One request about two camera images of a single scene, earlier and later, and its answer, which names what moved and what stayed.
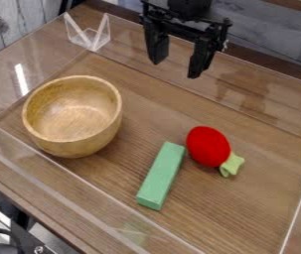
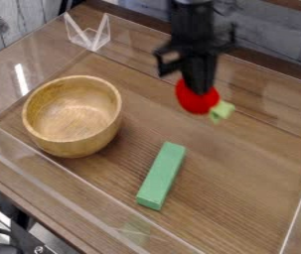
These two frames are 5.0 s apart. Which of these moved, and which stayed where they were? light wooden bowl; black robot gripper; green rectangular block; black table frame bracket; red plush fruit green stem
Moved: red plush fruit green stem; black robot gripper
Stayed: light wooden bowl; black table frame bracket; green rectangular block
